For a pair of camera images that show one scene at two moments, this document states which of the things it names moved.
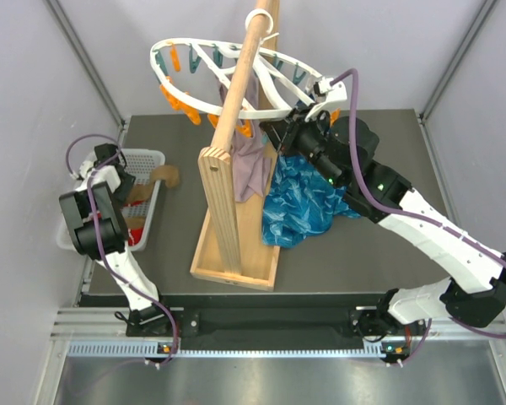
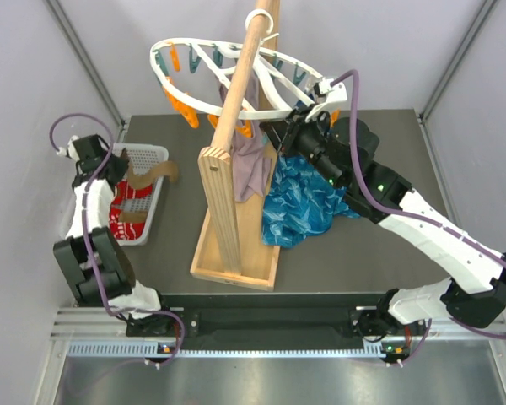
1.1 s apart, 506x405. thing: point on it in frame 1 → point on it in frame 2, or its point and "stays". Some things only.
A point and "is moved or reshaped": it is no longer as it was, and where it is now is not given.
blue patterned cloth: x=301 y=201 stays
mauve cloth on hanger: x=253 y=159 stays
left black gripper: x=124 y=193 → x=122 y=166
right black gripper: x=287 y=134 stays
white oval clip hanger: x=326 y=90 stays
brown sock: x=169 y=175 is moved or reshaped
